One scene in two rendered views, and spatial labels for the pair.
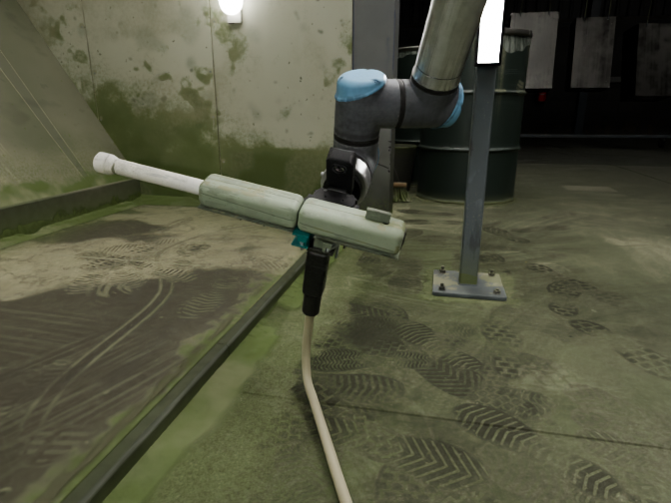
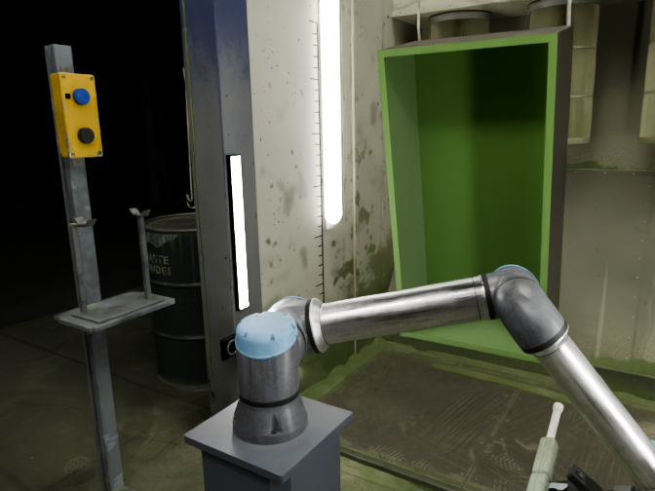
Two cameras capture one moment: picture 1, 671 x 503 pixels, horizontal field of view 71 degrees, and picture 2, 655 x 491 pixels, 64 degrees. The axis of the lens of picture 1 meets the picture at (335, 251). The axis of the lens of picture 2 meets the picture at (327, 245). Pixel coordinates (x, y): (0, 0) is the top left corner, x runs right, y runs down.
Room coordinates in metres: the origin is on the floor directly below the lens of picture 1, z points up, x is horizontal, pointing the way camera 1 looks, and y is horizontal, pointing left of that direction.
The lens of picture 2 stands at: (0.59, -1.44, 1.37)
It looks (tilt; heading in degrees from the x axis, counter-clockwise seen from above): 13 degrees down; 111
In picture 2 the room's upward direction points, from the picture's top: 1 degrees counter-clockwise
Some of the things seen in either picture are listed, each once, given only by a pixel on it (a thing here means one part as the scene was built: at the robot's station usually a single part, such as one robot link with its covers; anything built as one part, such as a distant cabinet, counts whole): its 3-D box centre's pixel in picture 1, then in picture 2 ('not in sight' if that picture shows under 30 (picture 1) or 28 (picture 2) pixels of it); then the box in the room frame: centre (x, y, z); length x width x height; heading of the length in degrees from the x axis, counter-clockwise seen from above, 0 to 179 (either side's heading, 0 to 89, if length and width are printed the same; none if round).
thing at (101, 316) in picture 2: not in sight; (114, 261); (-0.66, -0.10, 0.95); 0.26 x 0.15 x 0.32; 78
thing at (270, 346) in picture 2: not in sight; (268, 353); (0.02, -0.35, 0.83); 0.17 x 0.15 x 0.18; 99
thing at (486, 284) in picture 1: (467, 283); not in sight; (1.31, -0.39, 0.01); 0.20 x 0.20 x 0.01; 78
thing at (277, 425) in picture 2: not in sight; (269, 405); (0.02, -0.36, 0.69); 0.19 x 0.19 x 0.10
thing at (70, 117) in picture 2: not in sight; (77, 116); (-0.76, -0.09, 1.42); 0.12 x 0.06 x 0.26; 78
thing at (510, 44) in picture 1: (470, 120); not in sight; (2.79, -0.77, 0.44); 0.59 x 0.58 x 0.89; 2
